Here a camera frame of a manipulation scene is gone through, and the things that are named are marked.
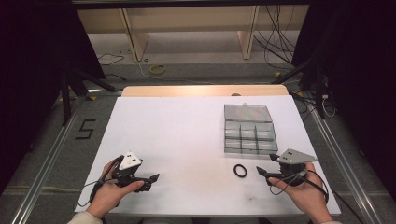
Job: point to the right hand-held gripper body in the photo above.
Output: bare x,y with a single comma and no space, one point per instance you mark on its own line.
295,157

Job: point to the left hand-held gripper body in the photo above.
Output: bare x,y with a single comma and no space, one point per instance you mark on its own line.
130,161

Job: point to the person's right hand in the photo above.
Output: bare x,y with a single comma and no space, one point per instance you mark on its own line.
303,194

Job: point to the person's left hand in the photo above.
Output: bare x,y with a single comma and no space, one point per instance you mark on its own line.
107,194

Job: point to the clear plastic compartment box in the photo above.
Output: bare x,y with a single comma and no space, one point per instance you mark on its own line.
249,132

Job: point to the white board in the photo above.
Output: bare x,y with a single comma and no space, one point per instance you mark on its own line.
174,140

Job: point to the black tape floor mark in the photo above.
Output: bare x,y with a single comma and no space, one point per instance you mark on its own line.
88,130

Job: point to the black metal stand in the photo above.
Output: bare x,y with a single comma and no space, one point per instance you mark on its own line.
66,99
317,84

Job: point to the wooden table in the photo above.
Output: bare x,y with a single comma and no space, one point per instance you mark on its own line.
186,90

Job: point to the yellow tape roll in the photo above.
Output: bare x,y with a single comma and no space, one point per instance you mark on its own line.
162,71

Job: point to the dark curtain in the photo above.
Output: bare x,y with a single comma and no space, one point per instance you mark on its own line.
31,62
364,62

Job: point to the aluminium floor rail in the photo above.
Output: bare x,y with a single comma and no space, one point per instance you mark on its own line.
46,161
345,168

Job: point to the light wooden desk frame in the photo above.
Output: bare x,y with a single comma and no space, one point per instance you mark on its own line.
137,40

